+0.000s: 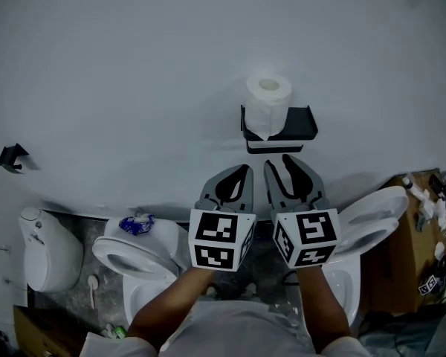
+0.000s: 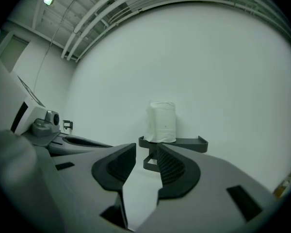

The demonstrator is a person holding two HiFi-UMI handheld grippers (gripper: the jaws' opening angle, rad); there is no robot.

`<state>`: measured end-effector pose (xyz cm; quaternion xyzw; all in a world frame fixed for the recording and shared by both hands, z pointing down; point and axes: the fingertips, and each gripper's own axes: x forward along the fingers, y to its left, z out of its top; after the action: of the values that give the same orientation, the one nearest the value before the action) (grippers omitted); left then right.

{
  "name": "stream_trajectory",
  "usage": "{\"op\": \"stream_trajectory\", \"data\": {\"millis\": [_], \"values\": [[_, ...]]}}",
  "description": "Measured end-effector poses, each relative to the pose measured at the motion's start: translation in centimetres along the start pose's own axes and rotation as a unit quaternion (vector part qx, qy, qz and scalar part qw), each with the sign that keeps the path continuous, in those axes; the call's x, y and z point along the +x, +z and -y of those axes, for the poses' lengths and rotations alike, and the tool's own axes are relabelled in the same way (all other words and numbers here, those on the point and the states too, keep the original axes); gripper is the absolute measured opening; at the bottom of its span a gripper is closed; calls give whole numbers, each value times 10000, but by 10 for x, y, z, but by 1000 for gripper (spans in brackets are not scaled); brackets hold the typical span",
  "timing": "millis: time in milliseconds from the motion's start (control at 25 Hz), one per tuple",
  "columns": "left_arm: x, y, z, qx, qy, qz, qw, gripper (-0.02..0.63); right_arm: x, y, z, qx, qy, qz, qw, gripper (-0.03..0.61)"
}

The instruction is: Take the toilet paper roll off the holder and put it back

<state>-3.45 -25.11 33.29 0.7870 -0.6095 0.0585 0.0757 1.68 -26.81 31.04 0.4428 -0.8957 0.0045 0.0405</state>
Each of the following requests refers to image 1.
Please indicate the person's right shoe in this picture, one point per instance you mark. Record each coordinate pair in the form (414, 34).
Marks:
(249, 289)

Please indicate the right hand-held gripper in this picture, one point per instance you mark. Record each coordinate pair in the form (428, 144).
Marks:
(316, 229)

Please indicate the black wall shelf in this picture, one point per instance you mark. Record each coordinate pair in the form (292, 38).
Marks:
(301, 123)

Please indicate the person's shoe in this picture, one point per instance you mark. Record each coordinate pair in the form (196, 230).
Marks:
(249, 289)
(212, 291)

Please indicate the small black-white patterned cube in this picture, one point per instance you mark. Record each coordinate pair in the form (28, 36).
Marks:
(428, 285)

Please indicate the blue crumpled packet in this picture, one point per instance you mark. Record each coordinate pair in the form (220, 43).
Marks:
(135, 224)

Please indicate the person's left forearm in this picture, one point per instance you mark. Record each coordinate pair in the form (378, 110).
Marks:
(167, 307)

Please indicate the person's right forearm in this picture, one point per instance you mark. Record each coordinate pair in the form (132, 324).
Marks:
(321, 307)

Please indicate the small black wall holder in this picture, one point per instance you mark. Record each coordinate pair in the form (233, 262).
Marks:
(11, 156)

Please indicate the person's white shirt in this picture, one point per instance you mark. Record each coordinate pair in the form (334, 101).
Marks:
(230, 333)

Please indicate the white plastic bottle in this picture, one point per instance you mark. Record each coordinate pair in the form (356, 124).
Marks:
(412, 186)

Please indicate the white toilet with tall lid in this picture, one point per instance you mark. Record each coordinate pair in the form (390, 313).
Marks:
(371, 214)

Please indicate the white toilet with round tank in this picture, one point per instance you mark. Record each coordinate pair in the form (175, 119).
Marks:
(163, 236)

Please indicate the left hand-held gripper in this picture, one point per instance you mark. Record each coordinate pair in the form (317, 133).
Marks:
(215, 229)

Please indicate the white toilet paper roll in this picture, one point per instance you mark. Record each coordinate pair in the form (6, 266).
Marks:
(264, 114)

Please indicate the black flat device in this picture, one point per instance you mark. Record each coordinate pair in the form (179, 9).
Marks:
(439, 185)

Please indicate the person's left shoe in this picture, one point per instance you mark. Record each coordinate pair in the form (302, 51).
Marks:
(212, 291)

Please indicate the grey clamp tool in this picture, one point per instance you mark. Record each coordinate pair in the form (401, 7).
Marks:
(421, 219)

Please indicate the white urinal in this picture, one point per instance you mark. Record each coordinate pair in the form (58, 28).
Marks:
(52, 251)

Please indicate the large cardboard box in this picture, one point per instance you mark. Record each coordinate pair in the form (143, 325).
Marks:
(390, 266)

